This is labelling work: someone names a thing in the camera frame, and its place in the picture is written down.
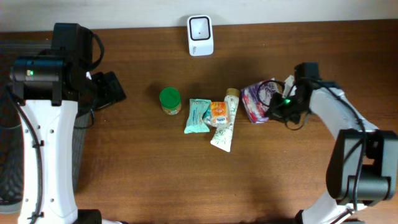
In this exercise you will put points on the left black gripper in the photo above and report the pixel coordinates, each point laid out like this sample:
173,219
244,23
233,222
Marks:
111,88

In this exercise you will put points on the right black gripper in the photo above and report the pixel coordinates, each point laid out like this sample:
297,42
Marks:
273,113

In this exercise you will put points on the red purple tissue pack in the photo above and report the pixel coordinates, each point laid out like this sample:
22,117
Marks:
256,99

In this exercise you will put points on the green bottle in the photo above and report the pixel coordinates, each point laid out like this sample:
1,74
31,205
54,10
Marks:
170,100

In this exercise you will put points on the orange snack packet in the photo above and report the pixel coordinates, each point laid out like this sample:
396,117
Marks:
219,113

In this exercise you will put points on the white tube with cork cap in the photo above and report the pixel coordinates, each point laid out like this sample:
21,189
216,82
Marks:
222,138

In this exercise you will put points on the small teal gum pack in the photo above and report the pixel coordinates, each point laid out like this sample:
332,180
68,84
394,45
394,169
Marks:
207,117

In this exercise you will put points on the teal wipes packet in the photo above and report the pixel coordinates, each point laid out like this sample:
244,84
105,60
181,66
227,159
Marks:
195,123

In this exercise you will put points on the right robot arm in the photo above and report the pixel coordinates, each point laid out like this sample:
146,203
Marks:
362,170

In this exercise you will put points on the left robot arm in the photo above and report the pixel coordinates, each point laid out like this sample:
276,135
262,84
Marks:
50,91

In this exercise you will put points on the white barcode scanner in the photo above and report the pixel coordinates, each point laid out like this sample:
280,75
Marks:
200,35

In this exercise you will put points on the grey plastic mesh basket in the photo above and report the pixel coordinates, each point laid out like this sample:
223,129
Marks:
12,150

